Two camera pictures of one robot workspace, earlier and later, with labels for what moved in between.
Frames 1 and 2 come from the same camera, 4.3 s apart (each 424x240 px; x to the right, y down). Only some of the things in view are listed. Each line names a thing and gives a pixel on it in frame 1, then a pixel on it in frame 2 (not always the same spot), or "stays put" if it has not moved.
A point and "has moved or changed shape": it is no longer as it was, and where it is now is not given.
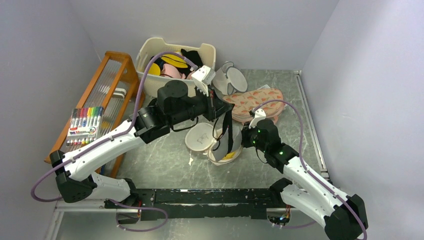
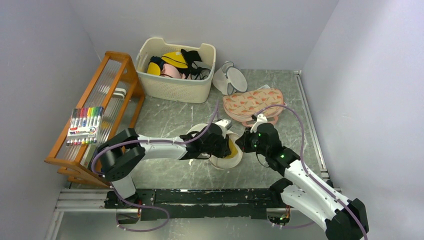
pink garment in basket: (169, 70) stays put
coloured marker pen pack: (84, 125) stays put
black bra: (230, 141) has moved or changed shape
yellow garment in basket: (170, 60) stays put
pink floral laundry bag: (268, 101) stays put
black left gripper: (216, 107) → (224, 150)
